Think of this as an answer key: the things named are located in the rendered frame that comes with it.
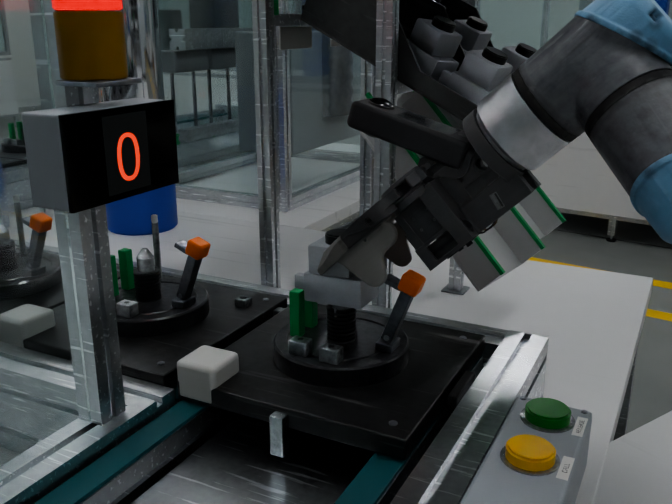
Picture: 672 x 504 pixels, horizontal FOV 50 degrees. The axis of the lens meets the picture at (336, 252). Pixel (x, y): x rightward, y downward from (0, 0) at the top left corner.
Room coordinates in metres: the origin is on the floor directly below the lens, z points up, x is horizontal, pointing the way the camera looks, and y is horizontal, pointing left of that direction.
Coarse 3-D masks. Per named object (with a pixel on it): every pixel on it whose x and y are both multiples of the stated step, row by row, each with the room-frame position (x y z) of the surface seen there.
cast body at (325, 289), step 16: (320, 240) 0.70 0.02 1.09; (320, 256) 0.67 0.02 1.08; (336, 272) 0.67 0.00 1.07; (304, 288) 0.68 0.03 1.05; (320, 288) 0.68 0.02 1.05; (336, 288) 0.67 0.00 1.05; (352, 288) 0.66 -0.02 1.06; (368, 288) 0.67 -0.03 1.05; (336, 304) 0.67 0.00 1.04; (352, 304) 0.66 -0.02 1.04
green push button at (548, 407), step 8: (536, 400) 0.59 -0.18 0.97; (544, 400) 0.59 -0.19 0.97; (552, 400) 0.59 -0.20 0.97; (528, 408) 0.58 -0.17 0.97; (536, 408) 0.58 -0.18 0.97; (544, 408) 0.58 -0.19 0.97; (552, 408) 0.58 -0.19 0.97; (560, 408) 0.58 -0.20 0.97; (568, 408) 0.58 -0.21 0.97; (528, 416) 0.57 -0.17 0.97; (536, 416) 0.57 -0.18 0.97; (544, 416) 0.56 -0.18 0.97; (552, 416) 0.56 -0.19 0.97; (560, 416) 0.56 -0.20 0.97; (568, 416) 0.57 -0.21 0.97; (536, 424) 0.56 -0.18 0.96; (544, 424) 0.56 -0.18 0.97; (552, 424) 0.56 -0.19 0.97; (560, 424) 0.56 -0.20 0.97; (568, 424) 0.57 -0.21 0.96
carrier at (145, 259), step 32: (128, 256) 0.83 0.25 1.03; (160, 256) 0.87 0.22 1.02; (128, 288) 0.83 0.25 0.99; (160, 288) 0.81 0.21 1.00; (224, 288) 0.89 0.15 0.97; (128, 320) 0.74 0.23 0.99; (160, 320) 0.74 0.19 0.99; (192, 320) 0.77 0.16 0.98; (224, 320) 0.78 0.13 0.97; (256, 320) 0.79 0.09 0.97; (128, 352) 0.70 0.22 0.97; (160, 352) 0.70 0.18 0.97; (160, 384) 0.65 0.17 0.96
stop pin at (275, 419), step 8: (272, 416) 0.57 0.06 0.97; (280, 416) 0.57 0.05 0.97; (272, 424) 0.57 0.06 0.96; (280, 424) 0.57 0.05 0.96; (272, 432) 0.57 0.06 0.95; (280, 432) 0.57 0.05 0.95; (288, 432) 0.58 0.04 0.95; (272, 440) 0.57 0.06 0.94; (280, 440) 0.57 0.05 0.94; (288, 440) 0.58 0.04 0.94; (272, 448) 0.57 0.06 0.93; (280, 448) 0.57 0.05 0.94; (288, 448) 0.58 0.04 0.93; (280, 456) 0.57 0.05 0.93
